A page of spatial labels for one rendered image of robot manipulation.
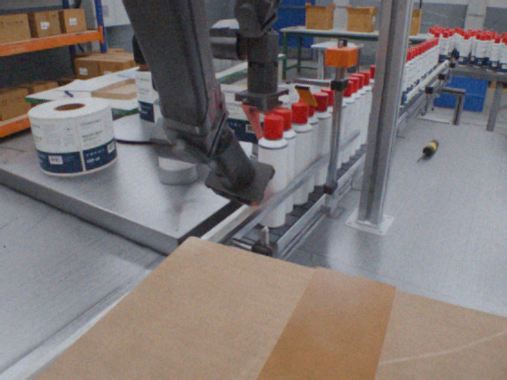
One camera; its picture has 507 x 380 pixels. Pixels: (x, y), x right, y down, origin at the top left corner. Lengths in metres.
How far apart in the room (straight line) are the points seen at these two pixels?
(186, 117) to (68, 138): 0.61
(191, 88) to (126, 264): 0.46
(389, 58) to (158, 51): 0.51
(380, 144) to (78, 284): 0.61
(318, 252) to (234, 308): 0.56
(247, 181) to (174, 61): 0.30
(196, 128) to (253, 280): 0.25
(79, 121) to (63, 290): 0.43
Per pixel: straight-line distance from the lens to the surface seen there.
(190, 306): 0.24
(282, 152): 0.69
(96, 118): 1.04
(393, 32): 0.78
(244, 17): 0.70
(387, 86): 0.79
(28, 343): 0.69
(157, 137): 0.59
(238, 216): 0.73
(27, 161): 1.22
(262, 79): 0.75
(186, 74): 0.38
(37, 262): 0.85
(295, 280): 0.25
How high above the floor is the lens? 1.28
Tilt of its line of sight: 26 degrees down
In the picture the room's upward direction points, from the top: straight up
